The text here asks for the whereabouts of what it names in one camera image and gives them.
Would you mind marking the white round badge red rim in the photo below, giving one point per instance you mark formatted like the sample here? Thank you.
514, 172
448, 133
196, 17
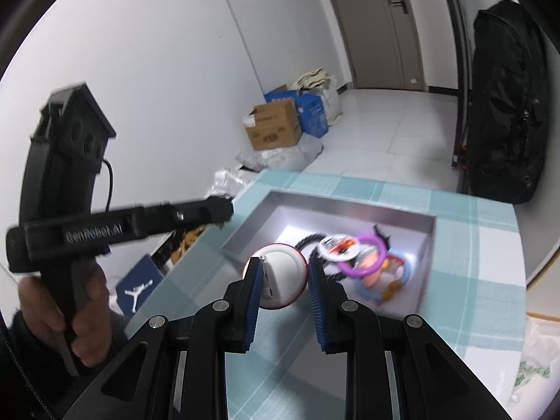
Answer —
284, 275

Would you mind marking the brown cardboard box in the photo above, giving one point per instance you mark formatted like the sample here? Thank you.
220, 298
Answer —
275, 124

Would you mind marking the blue cardboard box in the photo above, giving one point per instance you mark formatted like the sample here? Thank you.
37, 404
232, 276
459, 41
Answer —
313, 113

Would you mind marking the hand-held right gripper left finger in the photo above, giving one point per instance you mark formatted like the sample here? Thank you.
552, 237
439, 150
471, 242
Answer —
253, 302

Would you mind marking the person's left forearm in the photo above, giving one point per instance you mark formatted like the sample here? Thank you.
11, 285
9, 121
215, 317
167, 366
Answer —
26, 354

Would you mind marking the black box with gold print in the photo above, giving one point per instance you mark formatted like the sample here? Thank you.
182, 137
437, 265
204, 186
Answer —
183, 245

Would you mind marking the black dotted hair bow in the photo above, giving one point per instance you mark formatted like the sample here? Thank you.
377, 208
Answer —
383, 234

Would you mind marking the white cloth bag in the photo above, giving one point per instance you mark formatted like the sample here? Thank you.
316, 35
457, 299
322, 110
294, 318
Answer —
328, 94

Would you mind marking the black metal rack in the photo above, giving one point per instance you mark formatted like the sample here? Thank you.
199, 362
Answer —
461, 74

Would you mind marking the teal checked tablecloth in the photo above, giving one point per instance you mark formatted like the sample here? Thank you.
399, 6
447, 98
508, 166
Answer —
472, 245

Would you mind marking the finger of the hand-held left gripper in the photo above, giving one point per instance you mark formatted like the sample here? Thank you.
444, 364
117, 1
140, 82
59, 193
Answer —
192, 214

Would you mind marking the black backpack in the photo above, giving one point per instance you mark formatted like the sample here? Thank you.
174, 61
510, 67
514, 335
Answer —
507, 109

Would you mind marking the person's left hand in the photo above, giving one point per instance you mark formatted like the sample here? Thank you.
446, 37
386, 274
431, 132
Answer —
94, 323

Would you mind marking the grey door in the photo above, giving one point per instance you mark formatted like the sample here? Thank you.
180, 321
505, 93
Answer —
376, 30

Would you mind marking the white plastic bag green print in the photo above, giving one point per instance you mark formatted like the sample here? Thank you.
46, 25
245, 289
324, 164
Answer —
536, 367

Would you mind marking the silver cardboard box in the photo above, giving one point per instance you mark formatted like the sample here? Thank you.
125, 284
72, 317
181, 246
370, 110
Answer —
249, 236

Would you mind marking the clear plastic packaging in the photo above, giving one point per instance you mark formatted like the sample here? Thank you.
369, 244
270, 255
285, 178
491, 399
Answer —
227, 181

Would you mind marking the pink pig toy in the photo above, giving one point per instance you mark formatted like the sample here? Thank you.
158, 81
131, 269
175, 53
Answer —
372, 269

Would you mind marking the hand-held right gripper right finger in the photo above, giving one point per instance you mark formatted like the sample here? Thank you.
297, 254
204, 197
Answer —
317, 306

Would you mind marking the clear plastic bag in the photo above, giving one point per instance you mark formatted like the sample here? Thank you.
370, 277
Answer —
284, 155

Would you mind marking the blue box with white figure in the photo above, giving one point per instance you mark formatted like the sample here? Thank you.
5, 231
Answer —
138, 288

